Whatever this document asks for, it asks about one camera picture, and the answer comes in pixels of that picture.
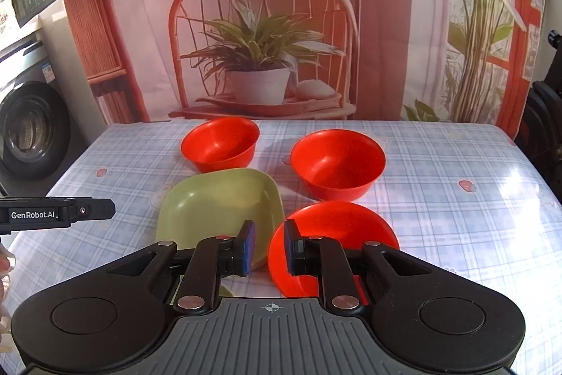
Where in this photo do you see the black exercise bike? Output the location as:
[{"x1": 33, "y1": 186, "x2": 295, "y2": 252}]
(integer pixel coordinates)
[{"x1": 513, "y1": 0, "x2": 562, "y2": 200}]

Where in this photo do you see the red bowl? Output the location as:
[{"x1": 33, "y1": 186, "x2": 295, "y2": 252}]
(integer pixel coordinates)
[
  {"x1": 268, "y1": 201, "x2": 400, "y2": 298},
  {"x1": 180, "y1": 117, "x2": 260, "y2": 173},
  {"x1": 289, "y1": 129, "x2": 387, "y2": 202}
]

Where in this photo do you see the green square plate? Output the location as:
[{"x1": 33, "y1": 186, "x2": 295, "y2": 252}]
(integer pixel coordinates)
[{"x1": 155, "y1": 168, "x2": 285, "y2": 269}]

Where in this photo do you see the person's left hand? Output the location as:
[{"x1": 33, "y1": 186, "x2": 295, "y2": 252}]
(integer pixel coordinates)
[{"x1": 0, "y1": 246, "x2": 15, "y2": 353}]

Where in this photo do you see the printed room backdrop cloth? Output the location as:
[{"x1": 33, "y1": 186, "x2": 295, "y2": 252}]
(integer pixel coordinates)
[{"x1": 64, "y1": 0, "x2": 544, "y2": 136}]

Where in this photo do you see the grey washing machine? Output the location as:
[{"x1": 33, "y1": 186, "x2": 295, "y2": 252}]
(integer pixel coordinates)
[{"x1": 1, "y1": 31, "x2": 87, "y2": 197}]

